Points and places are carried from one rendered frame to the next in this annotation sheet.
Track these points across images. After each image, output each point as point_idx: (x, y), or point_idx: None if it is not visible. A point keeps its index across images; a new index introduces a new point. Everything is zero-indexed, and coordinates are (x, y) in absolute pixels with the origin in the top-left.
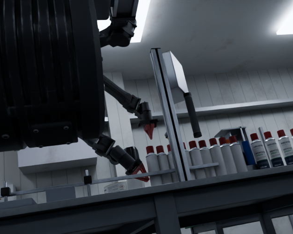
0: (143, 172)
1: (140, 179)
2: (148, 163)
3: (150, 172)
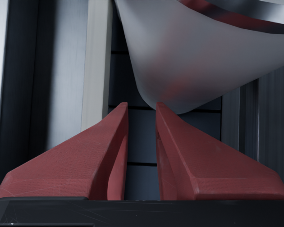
0: (117, 146)
1: (124, 184)
2: (270, 71)
3: None
